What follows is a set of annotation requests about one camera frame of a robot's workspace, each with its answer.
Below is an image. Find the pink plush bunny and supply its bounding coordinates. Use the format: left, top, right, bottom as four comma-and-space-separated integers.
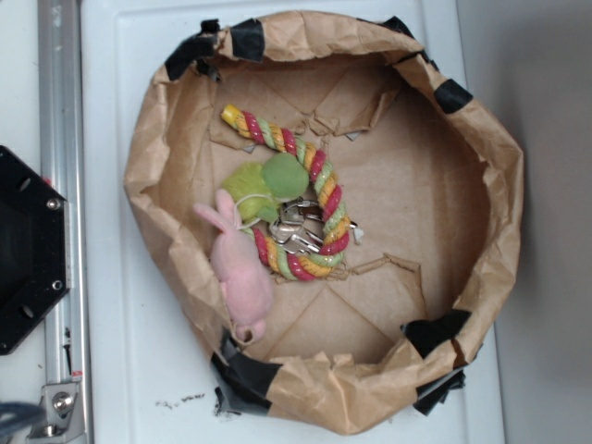
193, 189, 274, 343

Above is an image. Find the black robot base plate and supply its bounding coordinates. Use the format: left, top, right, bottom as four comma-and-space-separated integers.
1, 146, 68, 356

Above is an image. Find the green plush toy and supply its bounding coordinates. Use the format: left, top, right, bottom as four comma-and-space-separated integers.
222, 153, 309, 225

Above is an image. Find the silver key bunch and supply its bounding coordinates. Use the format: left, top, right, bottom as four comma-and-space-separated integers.
268, 198, 349, 255

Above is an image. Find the metal corner bracket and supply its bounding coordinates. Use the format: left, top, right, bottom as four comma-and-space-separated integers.
27, 382, 86, 443

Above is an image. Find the grey braided cable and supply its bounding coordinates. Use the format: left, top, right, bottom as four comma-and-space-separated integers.
0, 401, 46, 437

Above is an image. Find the multicolour twisted rope toy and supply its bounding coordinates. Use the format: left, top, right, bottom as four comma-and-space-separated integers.
221, 105, 356, 281

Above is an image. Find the aluminium extrusion rail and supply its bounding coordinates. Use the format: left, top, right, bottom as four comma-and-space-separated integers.
38, 1, 93, 443

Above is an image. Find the brown paper bag bin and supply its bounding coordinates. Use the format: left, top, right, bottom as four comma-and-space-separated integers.
124, 11, 524, 435

